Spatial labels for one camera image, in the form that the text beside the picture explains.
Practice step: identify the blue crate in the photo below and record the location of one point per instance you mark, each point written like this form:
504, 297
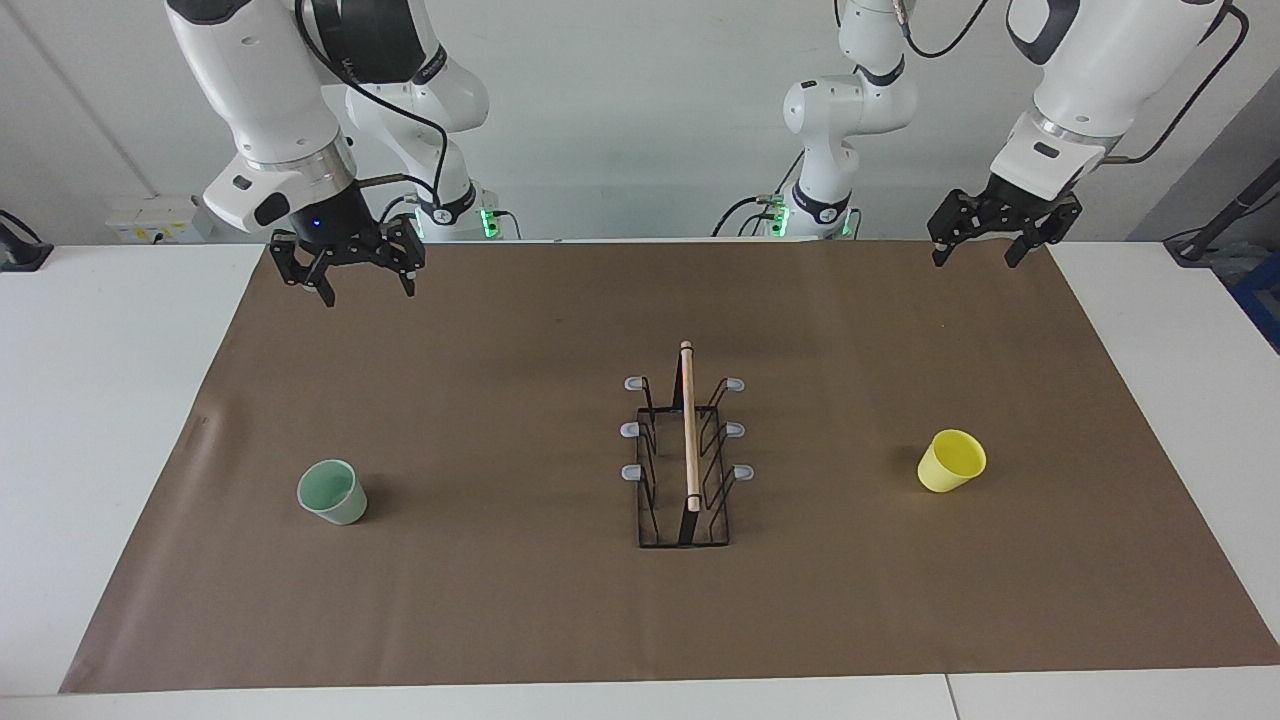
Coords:
1262, 300

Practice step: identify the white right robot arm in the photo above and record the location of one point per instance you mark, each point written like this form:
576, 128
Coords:
260, 80

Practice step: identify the yellow plastic cup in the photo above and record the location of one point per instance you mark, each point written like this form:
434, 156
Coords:
950, 462

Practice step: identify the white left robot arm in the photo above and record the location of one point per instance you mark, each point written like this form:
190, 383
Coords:
1100, 70

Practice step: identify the black clamp mount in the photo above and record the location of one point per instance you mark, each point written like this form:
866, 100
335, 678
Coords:
20, 255

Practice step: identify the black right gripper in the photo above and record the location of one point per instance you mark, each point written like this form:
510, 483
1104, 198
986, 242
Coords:
330, 225

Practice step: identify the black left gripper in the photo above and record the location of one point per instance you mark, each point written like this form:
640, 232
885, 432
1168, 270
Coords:
1015, 205

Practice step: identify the brown paper mat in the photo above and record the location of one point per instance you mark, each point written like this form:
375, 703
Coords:
450, 580

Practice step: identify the green plastic cup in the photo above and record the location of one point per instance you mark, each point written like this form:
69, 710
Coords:
335, 497

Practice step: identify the white wall socket box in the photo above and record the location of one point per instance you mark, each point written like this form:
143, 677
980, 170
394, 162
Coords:
155, 220

